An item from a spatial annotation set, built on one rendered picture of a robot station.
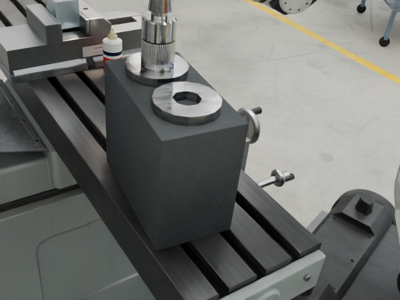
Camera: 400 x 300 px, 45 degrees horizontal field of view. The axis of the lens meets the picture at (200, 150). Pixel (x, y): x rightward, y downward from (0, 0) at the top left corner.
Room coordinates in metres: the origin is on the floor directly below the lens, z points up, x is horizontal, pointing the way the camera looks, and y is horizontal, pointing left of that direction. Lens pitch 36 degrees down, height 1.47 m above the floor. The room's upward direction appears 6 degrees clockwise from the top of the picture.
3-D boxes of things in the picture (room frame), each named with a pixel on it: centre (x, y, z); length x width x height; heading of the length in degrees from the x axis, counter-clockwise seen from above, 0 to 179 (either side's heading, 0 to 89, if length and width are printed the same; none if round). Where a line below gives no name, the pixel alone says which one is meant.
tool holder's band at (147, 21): (0.63, 0.07, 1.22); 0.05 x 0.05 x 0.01
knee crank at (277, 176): (1.17, -0.22, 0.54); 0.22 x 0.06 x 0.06; 127
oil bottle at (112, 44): (0.95, 0.21, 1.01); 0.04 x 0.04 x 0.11
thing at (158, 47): (0.63, 0.07, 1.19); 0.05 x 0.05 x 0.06
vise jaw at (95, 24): (1.05, 0.28, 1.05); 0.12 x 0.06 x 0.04; 38
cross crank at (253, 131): (1.26, -0.11, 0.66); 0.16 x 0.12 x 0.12; 127
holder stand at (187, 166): (0.58, 0.05, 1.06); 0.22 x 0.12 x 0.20; 30
